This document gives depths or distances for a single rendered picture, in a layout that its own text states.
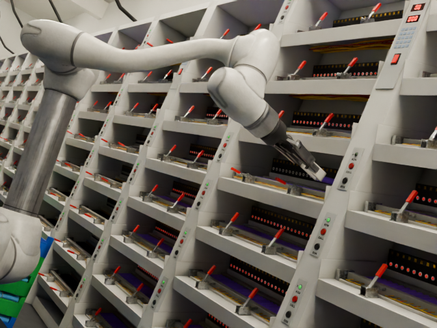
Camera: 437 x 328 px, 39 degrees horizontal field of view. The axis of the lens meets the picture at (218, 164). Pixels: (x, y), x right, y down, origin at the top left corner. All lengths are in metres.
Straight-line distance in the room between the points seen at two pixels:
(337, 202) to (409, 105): 0.33
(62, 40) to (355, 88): 0.84
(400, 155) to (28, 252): 1.06
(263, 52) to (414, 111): 0.44
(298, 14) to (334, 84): 0.52
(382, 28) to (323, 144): 0.38
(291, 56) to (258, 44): 0.65
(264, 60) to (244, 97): 0.14
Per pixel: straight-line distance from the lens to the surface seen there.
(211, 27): 2.99
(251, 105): 1.63
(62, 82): 1.91
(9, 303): 2.46
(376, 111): 1.74
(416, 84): 1.70
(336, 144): 1.80
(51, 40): 1.79
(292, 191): 1.86
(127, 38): 4.31
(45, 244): 2.43
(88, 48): 1.76
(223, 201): 2.25
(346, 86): 1.90
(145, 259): 2.46
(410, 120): 1.76
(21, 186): 1.90
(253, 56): 1.69
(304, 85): 2.07
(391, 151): 1.64
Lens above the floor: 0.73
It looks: 6 degrees up
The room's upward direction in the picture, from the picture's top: 24 degrees clockwise
